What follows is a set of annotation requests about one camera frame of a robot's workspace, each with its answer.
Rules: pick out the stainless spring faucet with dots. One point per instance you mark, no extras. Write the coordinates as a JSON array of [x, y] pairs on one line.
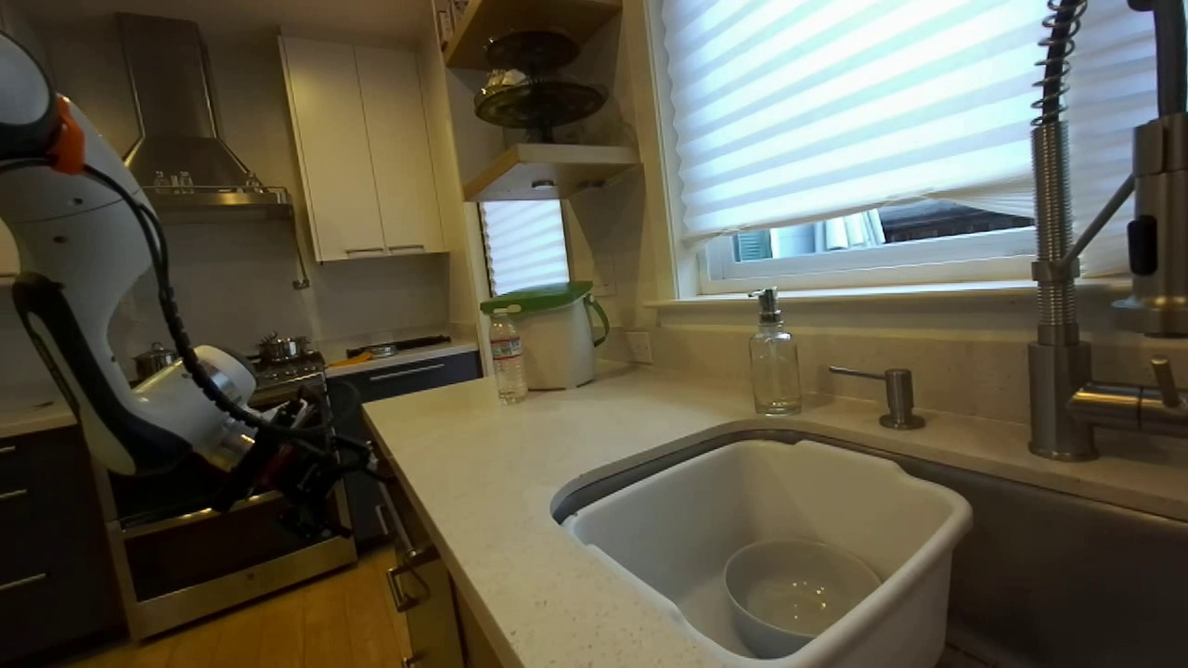
[[1059, 310]]

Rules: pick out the pale food on stand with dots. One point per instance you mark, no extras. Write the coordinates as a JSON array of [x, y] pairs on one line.
[[507, 82]]

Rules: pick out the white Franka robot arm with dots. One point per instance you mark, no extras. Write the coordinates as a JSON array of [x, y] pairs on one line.
[[87, 322]]

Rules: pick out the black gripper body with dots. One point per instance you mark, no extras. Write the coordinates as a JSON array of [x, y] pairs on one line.
[[309, 465]]

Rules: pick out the steel cooking pot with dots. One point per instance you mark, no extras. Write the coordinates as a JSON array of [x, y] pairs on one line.
[[148, 360], [278, 352]]

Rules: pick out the white plastic wash basin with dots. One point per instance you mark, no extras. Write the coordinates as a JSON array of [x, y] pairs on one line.
[[693, 531]]

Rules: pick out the wooden wall shelf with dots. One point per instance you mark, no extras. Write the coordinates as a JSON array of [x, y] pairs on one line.
[[557, 166], [519, 25]]

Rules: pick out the stainless range hood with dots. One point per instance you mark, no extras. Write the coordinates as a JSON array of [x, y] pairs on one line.
[[188, 136]]

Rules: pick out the steel built-in soap pump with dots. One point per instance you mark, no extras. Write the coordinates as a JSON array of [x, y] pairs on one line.
[[898, 400]]

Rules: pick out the wide white window blind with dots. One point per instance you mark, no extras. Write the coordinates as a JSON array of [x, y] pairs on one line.
[[867, 112]]

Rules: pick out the dark drawer cabinet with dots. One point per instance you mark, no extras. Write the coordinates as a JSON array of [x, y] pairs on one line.
[[43, 545]]

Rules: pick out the black kitchen stove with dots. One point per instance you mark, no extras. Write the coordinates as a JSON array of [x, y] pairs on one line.
[[224, 563]]

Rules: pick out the glass soap dispenser bottle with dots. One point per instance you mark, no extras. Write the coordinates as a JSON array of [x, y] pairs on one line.
[[776, 367]]

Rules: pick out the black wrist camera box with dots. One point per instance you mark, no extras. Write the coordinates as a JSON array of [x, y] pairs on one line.
[[325, 405]]

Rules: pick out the dark base cabinet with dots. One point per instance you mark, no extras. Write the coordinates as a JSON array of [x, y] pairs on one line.
[[408, 376]]

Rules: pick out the grey bowl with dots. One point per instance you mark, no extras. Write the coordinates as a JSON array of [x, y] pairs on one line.
[[798, 599]]

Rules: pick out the white wall cabinet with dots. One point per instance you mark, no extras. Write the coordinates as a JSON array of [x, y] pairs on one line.
[[356, 149]]

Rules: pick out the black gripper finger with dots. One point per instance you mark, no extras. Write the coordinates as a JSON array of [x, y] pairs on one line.
[[356, 493], [325, 517]]

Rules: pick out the narrow white door blind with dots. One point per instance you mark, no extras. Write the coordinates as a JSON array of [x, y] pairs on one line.
[[526, 248]]

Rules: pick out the clear plastic water bottle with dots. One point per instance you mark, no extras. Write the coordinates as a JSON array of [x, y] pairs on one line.
[[507, 359]]

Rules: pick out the stainless steel sink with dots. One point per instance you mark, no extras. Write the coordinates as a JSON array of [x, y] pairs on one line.
[[1050, 571]]

